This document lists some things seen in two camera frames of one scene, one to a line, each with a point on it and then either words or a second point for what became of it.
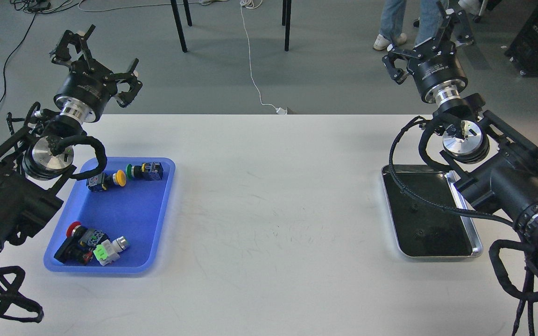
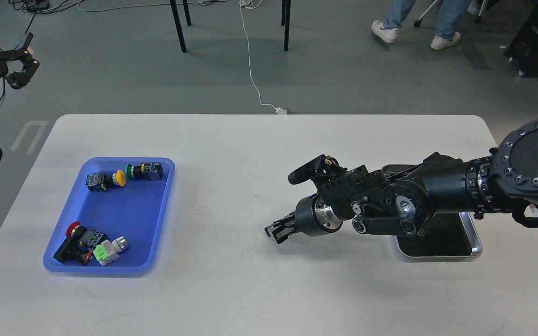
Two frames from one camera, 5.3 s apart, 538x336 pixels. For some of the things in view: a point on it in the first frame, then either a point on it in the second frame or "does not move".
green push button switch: (148, 171) does not move
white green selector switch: (108, 251) does not move
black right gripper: (440, 76) to (314, 217)
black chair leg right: (286, 8) does not move
